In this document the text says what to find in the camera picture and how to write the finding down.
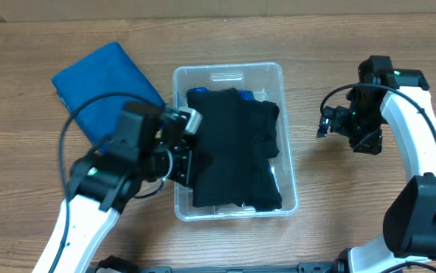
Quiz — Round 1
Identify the blue glitter cloth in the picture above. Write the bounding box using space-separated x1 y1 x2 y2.
187 87 256 101

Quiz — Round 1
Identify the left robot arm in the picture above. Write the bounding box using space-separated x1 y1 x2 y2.
34 102 202 272

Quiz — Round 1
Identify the blue denim cloth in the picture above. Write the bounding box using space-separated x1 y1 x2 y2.
52 42 165 145

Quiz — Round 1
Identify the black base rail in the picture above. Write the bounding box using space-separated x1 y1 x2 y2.
96 256 343 273

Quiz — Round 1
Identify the clear plastic storage bin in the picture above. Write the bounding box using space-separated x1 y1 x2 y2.
173 62 299 221

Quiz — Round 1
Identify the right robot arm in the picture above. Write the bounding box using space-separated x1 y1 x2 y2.
317 55 436 272

